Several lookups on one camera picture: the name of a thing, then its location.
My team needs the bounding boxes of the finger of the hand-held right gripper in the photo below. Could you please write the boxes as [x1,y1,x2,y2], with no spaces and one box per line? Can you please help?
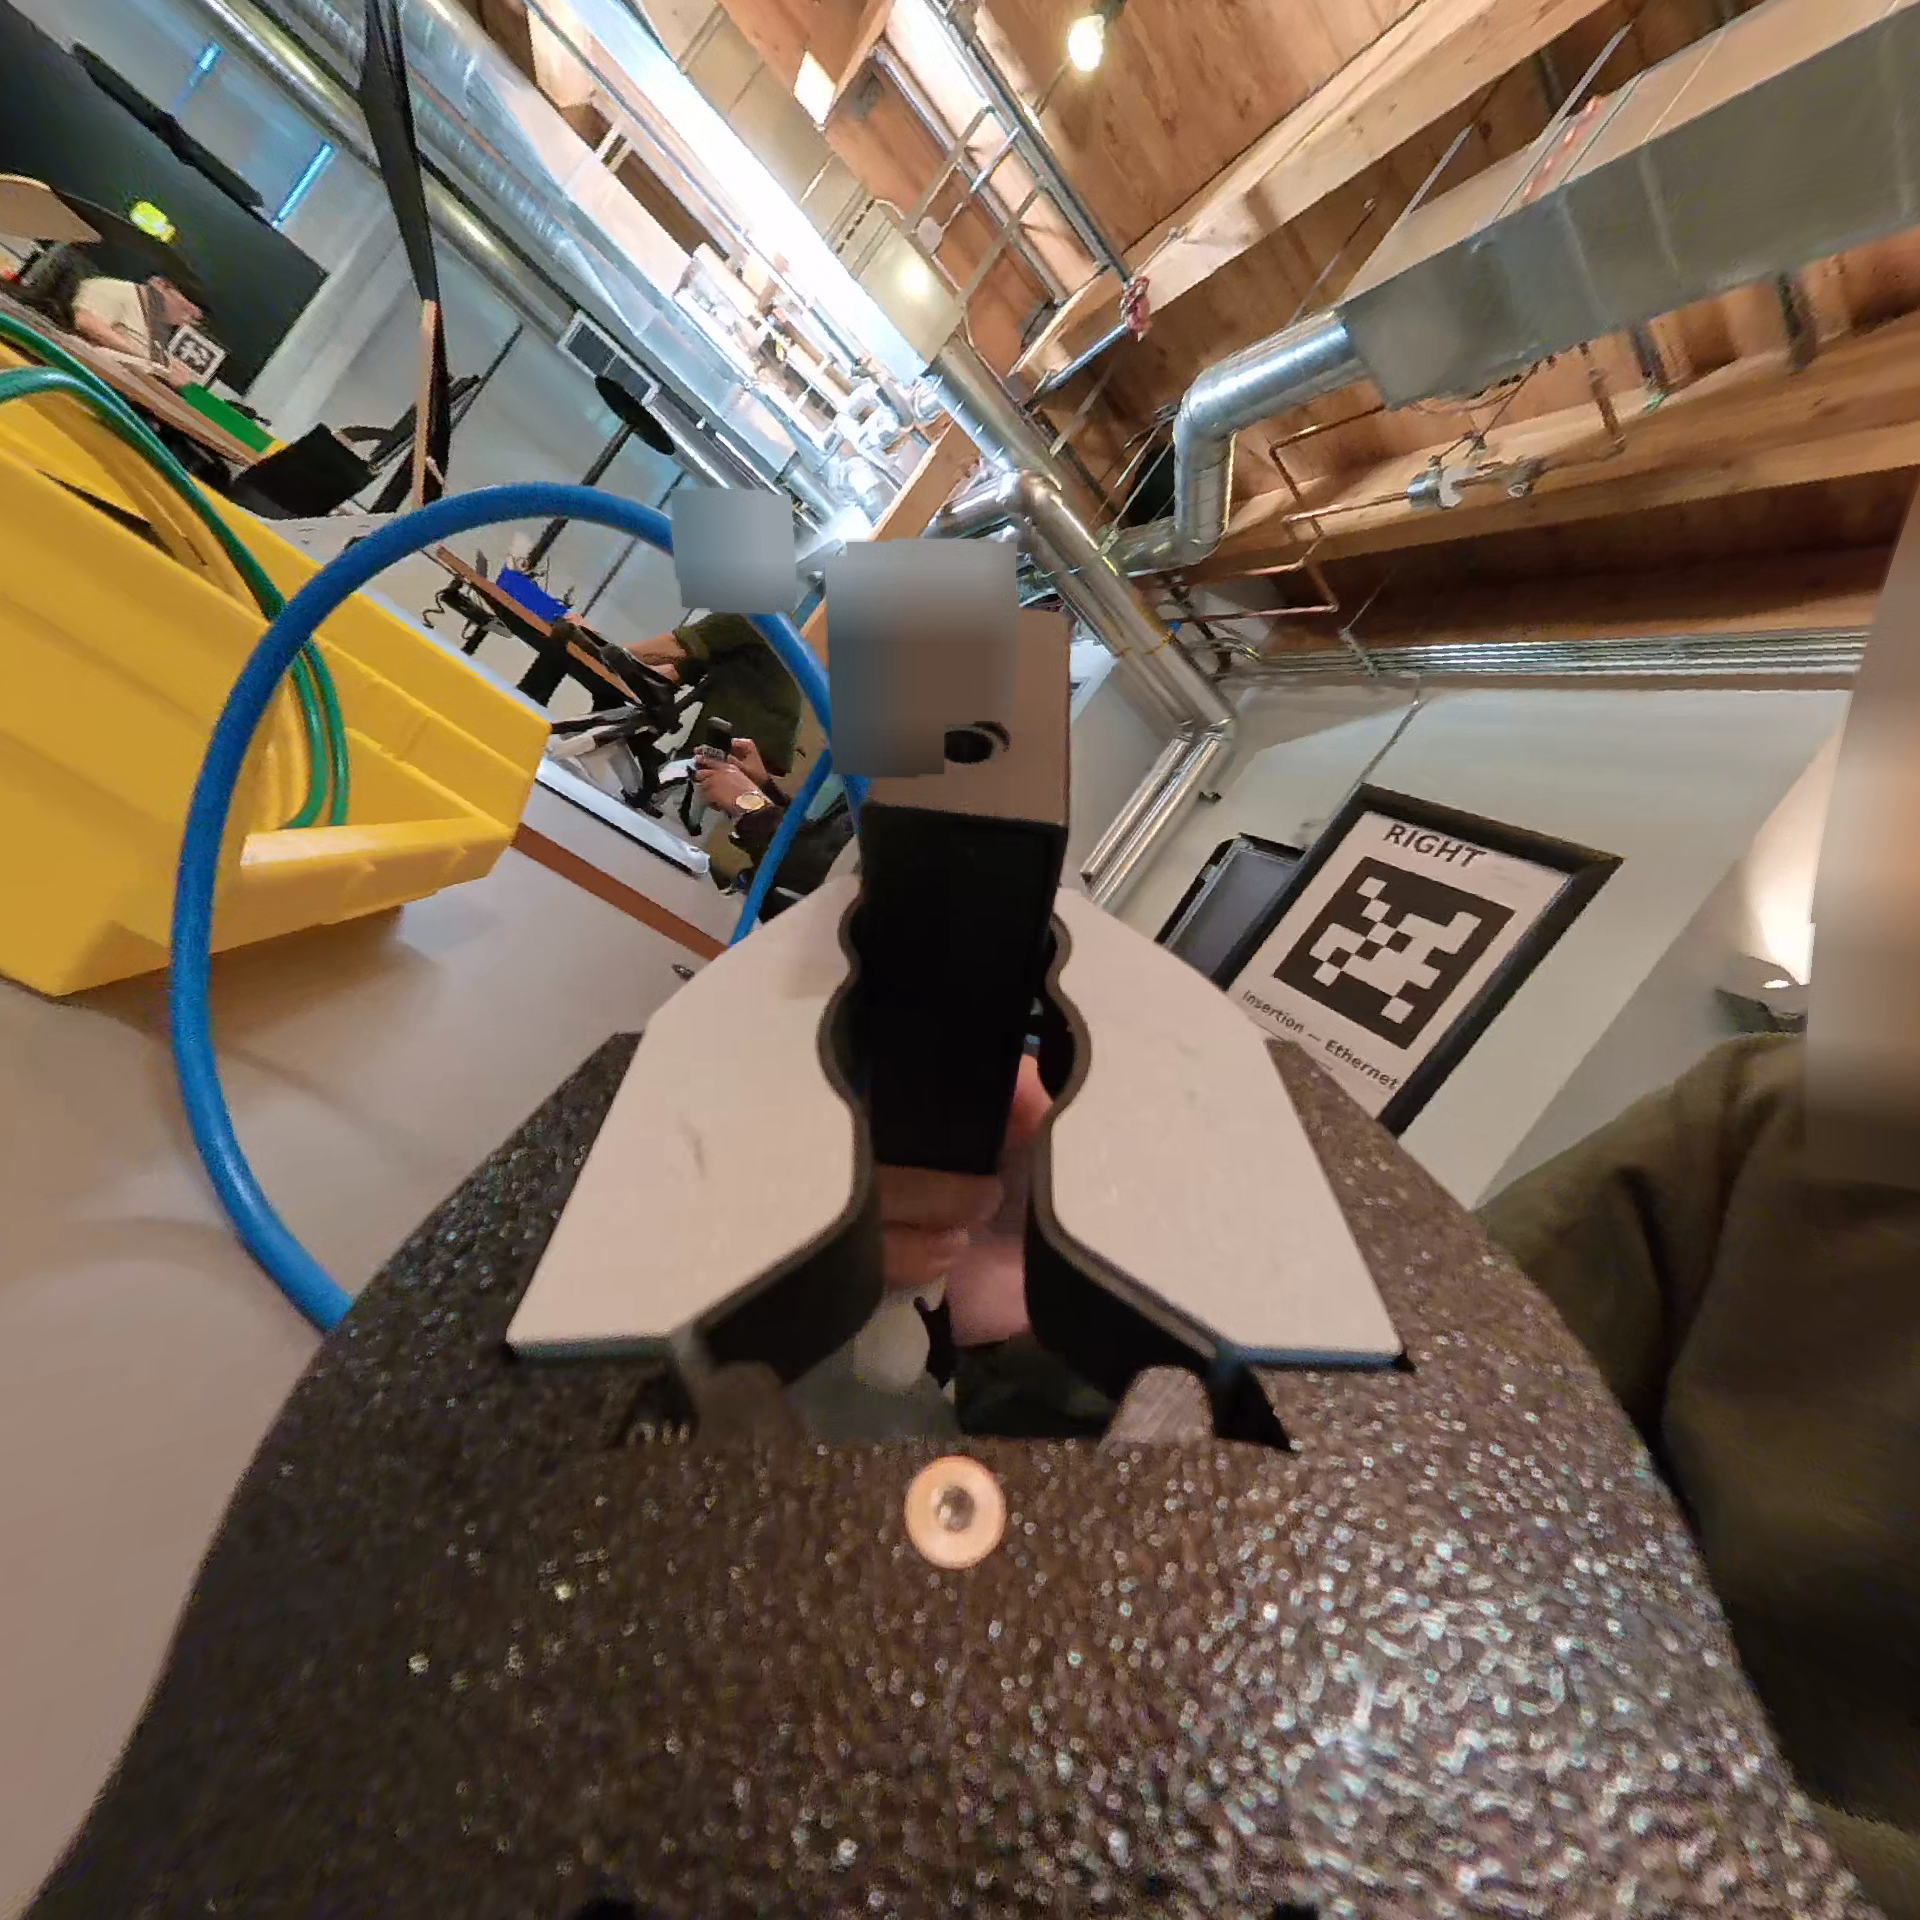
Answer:
[852,1279,956,1391]
[796,1358,962,1445]

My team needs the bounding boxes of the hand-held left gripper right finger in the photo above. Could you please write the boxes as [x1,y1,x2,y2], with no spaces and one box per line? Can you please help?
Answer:
[1026,884,1413,1453]

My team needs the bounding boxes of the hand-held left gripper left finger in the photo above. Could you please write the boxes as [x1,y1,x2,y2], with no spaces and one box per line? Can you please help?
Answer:
[502,903,887,1389]

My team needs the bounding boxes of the black ethernet port block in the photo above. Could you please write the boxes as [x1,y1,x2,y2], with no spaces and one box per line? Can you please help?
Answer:
[843,608,1076,1176]

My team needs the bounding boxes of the blue ethernet cable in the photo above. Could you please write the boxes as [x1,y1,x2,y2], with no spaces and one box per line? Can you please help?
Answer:
[169,480,866,1335]

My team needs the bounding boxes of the green ethernet cable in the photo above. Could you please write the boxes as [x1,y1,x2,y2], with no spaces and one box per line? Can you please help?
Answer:
[0,367,357,832]

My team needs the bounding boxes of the yellow plastic bin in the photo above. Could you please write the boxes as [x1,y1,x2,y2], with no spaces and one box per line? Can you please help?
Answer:
[0,335,553,994]

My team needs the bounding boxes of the person's right hand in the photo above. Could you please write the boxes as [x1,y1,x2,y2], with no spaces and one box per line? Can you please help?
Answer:
[878,1049,1058,1352]

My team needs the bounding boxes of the dark grey crate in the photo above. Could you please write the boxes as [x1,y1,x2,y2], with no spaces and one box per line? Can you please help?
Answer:
[1159,837,1308,975]

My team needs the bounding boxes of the black framed marker sign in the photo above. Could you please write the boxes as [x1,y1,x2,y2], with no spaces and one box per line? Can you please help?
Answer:
[1211,784,1625,1133]

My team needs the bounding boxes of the silver vertical pipe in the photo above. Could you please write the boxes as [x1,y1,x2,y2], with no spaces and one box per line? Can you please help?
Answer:
[931,335,1249,886]

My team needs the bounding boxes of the copper pipe run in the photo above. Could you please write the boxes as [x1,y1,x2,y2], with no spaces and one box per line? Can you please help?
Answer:
[1275,345,1637,617]

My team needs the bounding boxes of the black pole with round head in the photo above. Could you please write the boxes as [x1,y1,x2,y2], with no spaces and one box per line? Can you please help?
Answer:
[539,375,671,600]

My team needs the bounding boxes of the white air vent grille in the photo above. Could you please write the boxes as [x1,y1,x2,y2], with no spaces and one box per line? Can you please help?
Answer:
[558,311,662,405]

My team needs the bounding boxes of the wooden poster board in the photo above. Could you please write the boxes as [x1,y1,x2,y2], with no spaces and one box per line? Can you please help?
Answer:
[359,0,453,511]

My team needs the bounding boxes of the large black screen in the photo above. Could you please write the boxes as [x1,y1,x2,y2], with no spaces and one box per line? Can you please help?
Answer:
[0,23,330,394]

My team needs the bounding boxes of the wall light fixture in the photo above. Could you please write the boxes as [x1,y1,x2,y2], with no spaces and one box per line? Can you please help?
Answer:
[1717,950,1807,1038]

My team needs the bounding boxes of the silver elbow air duct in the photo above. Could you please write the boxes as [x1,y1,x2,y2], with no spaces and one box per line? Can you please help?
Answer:
[1117,311,1367,570]

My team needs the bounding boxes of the silver round air duct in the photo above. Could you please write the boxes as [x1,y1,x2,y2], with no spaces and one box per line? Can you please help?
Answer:
[241,0,842,511]

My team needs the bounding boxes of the rectangular metal duct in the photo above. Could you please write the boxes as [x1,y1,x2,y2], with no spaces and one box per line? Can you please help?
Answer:
[1340,0,1920,409]

